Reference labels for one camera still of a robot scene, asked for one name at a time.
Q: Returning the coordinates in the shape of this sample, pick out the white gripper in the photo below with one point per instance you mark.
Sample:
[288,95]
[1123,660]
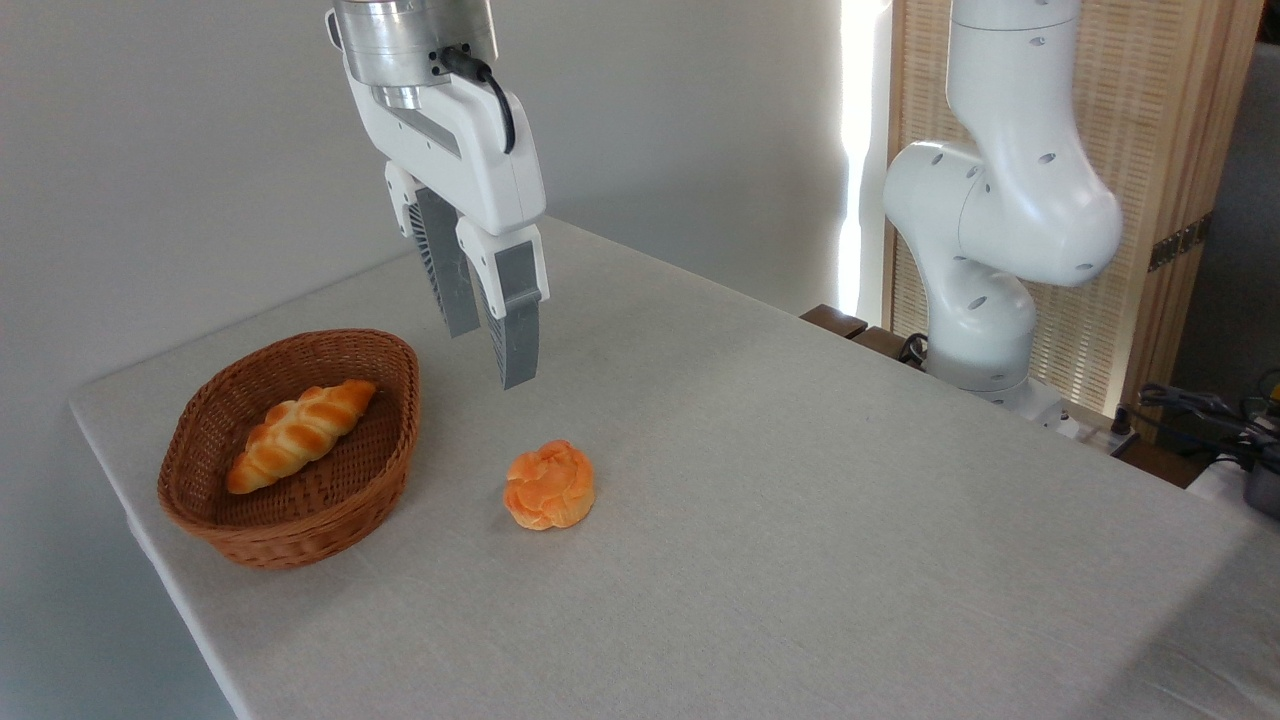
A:
[470,150]

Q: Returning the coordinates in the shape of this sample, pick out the long braided bread loaf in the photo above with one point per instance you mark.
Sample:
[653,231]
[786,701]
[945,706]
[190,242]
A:
[300,430]

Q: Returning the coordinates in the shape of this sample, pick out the round orange bread bun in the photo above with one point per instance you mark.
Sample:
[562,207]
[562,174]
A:
[550,485]

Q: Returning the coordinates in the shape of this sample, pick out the brown woven wicker basket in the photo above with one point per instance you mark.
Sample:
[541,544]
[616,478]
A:
[330,490]

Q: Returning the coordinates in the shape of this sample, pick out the dark brown wooden block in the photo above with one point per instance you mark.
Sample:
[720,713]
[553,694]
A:
[885,345]
[835,320]

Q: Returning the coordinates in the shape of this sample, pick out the light grey tablecloth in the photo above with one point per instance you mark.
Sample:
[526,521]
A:
[800,520]

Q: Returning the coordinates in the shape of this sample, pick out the white power strip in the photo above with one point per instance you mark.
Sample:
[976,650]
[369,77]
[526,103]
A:
[1105,435]

